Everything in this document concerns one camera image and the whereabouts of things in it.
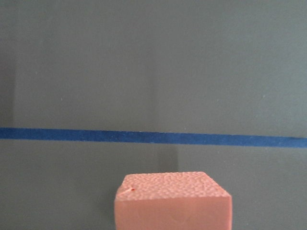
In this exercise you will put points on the orange foam cube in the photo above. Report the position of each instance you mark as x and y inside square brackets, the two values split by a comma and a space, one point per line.
[172, 201]

